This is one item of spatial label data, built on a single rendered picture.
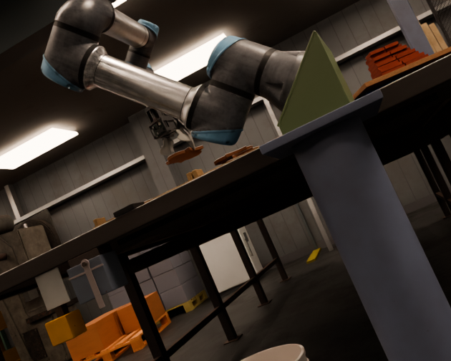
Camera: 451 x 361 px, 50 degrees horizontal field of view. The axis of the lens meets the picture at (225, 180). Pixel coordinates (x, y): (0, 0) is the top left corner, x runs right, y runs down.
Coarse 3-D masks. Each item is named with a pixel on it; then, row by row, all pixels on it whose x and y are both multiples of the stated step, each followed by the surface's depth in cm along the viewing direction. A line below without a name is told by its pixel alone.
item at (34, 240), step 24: (0, 216) 745; (48, 216) 777; (0, 240) 718; (24, 240) 710; (48, 240) 763; (0, 264) 721; (24, 312) 709; (48, 312) 684; (24, 336) 710; (48, 336) 695; (24, 360) 714; (48, 360) 697
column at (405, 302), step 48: (288, 144) 105; (336, 144) 104; (336, 192) 104; (384, 192) 104; (336, 240) 108; (384, 240) 102; (384, 288) 102; (432, 288) 102; (384, 336) 104; (432, 336) 99
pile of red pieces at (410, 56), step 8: (384, 48) 219; (392, 48) 220; (400, 48) 218; (408, 48) 219; (368, 56) 222; (376, 56) 220; (384, 56) 218; (392, 56) 219; (400, 56) 217; (408, 56) 217; (416, 56) 216; (424, 56) 216; (368, 64) 225; (376, 64) 217; (384, 64) 216; (392, 64) 215; (400, 64) 215; (376, 72) 219; (384, 72) 214
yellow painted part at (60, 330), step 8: (64, 304) 164; (56, 312) 163; (64, 312) 162; (72, 312) 161; (56, 320) 159; (64, 320) 158; (72, 320) 160; (80, 320) 163; (48, 328) 160; (56, 328) 159; (64, 328) 158; (72, 328) 158; (80, 328) 161; (56, 336) 159; (64, 336) 158; (72, 336) 157; (56, 344) 159
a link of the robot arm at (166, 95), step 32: (64, 32) 118; (64, 64) 119; (96, 64) 120; (128, 64) 121; (128, 96) 121; (160, 96) 118; (192, 96) 117; (224, 96) 115; (192, 128) 120; (224, 128) 116
